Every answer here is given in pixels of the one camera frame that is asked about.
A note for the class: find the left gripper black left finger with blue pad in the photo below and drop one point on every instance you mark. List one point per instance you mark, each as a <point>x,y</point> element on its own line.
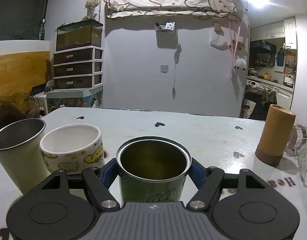
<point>97,182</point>

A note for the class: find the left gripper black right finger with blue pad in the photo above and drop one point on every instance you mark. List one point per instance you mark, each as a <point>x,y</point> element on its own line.
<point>208,182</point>

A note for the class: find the green metal cup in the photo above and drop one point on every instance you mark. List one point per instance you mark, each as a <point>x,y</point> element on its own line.
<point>152,169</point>

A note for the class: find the white patterned ceramic cup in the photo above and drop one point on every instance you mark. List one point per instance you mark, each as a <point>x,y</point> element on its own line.
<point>73,148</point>

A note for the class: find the tan cylindrical bamboo cup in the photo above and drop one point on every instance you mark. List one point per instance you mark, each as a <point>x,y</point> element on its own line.
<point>275,135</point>

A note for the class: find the clear glass cup lying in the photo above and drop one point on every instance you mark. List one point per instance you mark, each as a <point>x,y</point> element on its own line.
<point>301,153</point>

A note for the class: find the cream steel tumbler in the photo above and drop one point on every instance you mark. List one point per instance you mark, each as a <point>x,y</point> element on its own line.
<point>20,153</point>

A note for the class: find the clear glass mug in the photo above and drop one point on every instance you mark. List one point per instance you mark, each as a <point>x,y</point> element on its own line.
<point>297,138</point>

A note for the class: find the white plastic drawer unit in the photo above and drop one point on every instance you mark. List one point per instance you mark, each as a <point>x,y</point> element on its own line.
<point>78,68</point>

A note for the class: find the white plush toy hanging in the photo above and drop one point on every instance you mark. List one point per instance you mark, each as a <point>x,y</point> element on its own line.
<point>240,64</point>

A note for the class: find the glass fish tank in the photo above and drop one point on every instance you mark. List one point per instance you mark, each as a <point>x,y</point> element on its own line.
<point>79,34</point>

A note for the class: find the dried flower bouquet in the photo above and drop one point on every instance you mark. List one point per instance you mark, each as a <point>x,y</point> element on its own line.
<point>90,6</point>

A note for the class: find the white wall shelf box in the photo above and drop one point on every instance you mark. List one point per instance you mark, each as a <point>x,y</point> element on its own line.
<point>166,35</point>

